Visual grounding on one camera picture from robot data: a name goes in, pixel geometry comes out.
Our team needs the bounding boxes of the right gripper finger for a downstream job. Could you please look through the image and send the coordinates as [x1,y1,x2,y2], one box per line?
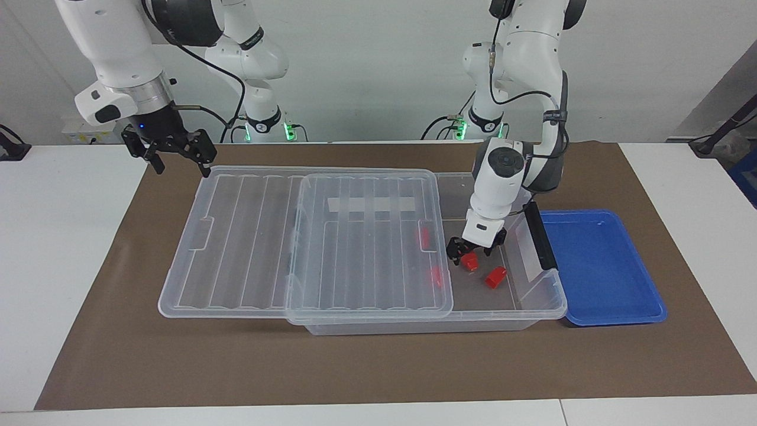
[180,129,217,178]
[121,127,166,175]

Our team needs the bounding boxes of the clear ribbed plastic lid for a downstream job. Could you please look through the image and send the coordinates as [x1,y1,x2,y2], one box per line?
[158,166,454,325]

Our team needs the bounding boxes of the clear plastic storage box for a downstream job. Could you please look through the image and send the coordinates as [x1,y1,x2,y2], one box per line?
[286,170,568,337]

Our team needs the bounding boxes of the blue plastic tray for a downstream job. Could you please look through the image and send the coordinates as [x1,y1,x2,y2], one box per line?
[539,209,668,327]

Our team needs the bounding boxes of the white power strip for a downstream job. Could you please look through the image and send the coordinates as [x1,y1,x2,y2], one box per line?
[62,118,125,146]

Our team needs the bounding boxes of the black clamp base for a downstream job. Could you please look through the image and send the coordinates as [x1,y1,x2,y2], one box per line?
[0,124,31,162]

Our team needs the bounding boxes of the brown table mat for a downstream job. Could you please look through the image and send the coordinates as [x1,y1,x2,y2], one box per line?
[34,142,757,411]

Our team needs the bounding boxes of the black stand with pole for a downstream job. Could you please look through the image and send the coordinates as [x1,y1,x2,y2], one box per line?
[689,95,757,157]

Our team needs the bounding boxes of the blue crate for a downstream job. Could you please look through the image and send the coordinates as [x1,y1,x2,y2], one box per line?
[726,148,757,209]

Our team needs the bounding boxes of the black right base cables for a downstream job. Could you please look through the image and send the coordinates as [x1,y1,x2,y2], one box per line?
[220,115,246,144]

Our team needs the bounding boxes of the black base cables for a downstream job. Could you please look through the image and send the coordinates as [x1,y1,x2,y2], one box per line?
[421,89,477,141]
[220,115,246,144]

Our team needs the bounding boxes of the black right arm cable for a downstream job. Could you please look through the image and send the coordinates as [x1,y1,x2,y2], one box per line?
[141,0,246,144]

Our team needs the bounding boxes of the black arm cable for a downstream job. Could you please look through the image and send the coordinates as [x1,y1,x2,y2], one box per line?
[488,0,571,160]
[141,0,246,144]

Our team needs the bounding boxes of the black box latch handle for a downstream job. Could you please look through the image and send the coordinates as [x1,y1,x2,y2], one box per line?
[523,201,559,272]

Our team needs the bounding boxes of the black left base cables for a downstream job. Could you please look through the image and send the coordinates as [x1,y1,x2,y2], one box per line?
[421,89,477,141]

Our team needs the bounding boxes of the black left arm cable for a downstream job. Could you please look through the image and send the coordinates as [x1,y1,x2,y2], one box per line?
[488,0,571,160]

